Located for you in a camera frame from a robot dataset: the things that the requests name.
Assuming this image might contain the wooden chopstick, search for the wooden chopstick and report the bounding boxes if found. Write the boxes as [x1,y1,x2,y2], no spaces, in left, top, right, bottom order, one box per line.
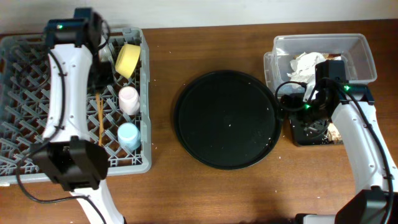
[95,92,103,146]
[96,93,104,146]

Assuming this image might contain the round black tray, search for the round black tray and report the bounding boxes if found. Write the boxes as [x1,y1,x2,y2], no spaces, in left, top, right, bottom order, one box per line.
[173,70,283,170]

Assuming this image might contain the rice and peanut shell scraps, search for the rice and peanut shell scraps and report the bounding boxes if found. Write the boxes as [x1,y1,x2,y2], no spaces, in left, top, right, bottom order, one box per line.
[306,123,343,144]

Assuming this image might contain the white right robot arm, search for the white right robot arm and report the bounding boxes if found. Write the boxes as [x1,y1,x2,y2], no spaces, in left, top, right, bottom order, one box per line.
[295,60,397,223]

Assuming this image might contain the clear plastic bin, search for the clear plastic bin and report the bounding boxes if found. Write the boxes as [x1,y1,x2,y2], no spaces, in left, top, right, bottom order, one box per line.
[264,34,377,92]

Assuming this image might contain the grey plastic dishwasher rack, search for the grey plastic dishwasher rack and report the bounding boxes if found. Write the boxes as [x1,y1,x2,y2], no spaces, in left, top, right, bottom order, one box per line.
[1,27,152,187]

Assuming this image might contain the blue plastic cup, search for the blue plastic cup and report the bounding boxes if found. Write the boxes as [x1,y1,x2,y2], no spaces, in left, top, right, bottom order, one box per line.
[117,123,141,152]

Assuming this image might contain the rectangular black tray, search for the rectangular black tray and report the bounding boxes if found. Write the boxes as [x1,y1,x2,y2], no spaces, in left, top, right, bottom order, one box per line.
[288,115,343,147]

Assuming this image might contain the crumpled white tissue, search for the crumpled white tissue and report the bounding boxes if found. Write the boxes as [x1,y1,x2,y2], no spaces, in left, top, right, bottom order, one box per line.
[287,52,326,84]

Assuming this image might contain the grey-white plate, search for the grey-white plate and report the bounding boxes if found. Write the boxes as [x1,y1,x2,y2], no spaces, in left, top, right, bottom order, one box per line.
[99,36,114,63]

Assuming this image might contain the pink plastic cup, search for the pink plastic cup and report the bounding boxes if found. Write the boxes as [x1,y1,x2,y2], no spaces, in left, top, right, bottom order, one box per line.
[118,86,140,116]

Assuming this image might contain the yellow bowl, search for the yellow bowl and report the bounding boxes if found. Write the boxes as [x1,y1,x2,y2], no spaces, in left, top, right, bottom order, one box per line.
[115,44,141,79]

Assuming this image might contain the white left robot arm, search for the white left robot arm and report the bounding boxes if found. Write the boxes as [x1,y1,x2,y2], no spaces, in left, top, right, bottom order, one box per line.
[17,7,126,223]

